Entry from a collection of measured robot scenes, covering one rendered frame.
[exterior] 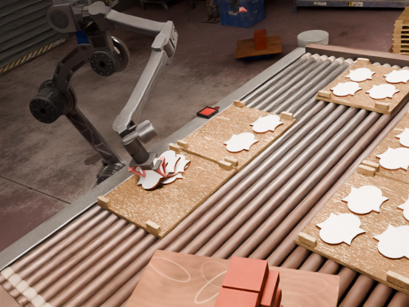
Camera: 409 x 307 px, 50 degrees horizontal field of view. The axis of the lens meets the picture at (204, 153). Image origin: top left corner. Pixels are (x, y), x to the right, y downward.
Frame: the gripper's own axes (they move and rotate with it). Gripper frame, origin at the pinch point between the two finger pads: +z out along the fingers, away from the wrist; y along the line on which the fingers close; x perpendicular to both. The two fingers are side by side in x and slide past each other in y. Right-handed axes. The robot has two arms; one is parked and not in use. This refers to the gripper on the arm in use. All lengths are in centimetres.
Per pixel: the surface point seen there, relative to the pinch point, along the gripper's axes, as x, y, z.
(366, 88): -82, -61, 35
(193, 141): -28.4, 0.1, 11.1
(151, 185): 4.3, -0.4, 1.0
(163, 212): 15.3, -10.4, 2.4
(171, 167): -5.0, -4.7, 1.4
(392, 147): -35, -77, 27
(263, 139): -34.1, -29.2, 17.7
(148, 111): -178, 168, 114
